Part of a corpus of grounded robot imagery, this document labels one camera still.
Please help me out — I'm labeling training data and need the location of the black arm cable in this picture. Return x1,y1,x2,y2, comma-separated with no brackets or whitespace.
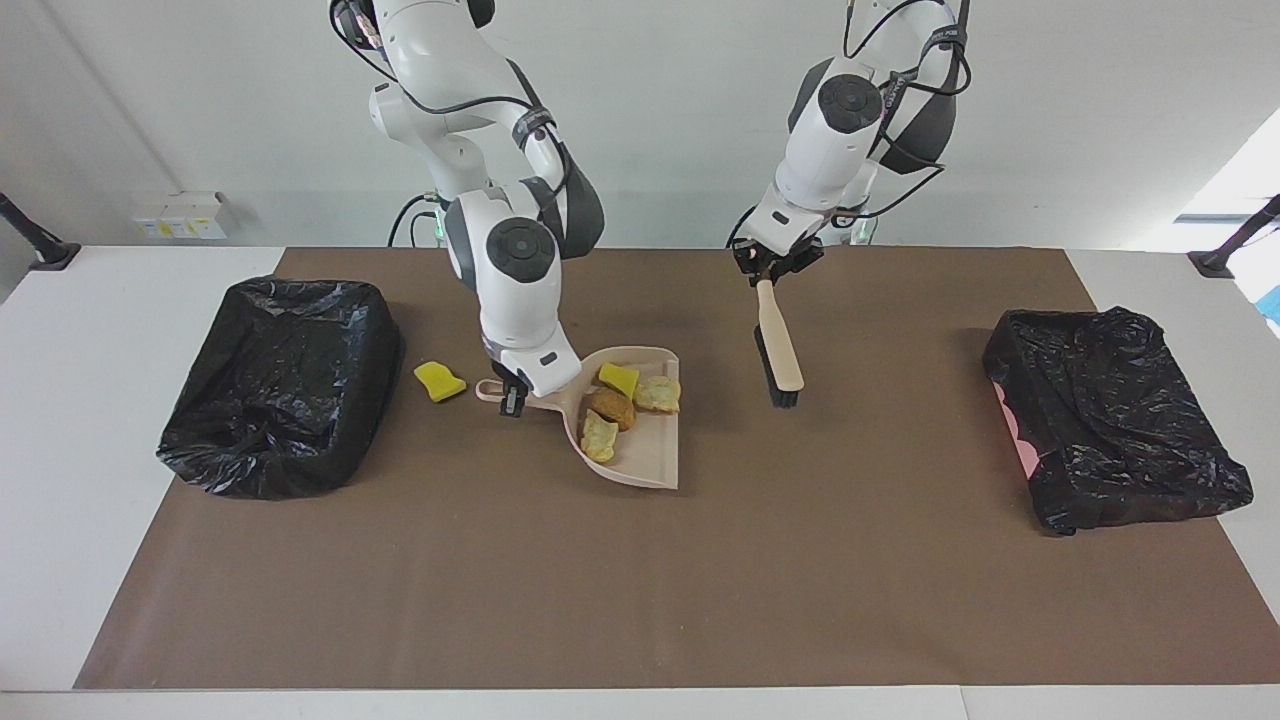
835,0,973,226
333,0,576,201

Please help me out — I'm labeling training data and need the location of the brown table mat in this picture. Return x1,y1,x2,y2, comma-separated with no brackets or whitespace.
73,247,1280,691

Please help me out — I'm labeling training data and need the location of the pale round bread piece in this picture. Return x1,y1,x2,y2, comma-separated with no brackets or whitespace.
634,375,682,414

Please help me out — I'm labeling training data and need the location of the orange croissant piece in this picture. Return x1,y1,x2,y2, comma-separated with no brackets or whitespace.
580,409,619,465

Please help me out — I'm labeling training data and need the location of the beige brush with black bristles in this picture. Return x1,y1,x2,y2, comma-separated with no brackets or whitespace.
752,278,806,409

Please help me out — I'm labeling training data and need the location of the black camera stand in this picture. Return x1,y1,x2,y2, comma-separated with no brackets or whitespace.
0,192,82,272
1188,194,1280,279

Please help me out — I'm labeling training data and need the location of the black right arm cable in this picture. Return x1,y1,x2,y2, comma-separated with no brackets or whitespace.
333,0,576,201

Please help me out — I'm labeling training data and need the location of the pink bin with black bag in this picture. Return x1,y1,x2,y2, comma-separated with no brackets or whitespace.
982,306,1255,537

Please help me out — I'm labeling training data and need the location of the white wall socket box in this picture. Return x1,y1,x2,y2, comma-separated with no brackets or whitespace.
132,192,229,241

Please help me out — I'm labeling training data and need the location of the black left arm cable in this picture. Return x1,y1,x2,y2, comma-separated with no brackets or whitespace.
835,0,973,226

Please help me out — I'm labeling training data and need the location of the beige plastic dustpan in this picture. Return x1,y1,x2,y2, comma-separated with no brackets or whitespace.
474,346,682,491

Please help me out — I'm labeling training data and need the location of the black right base cable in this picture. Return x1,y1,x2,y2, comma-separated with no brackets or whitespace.
388,193,441,248

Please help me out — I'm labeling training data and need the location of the wavy yellow sponge piece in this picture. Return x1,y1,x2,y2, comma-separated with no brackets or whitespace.
413,361,468,403

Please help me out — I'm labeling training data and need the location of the brown bread roll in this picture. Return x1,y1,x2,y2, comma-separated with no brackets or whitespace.
585,387,637,432

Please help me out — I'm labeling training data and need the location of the bin lined with black bag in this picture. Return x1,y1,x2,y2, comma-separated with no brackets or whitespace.
156,277,407,500

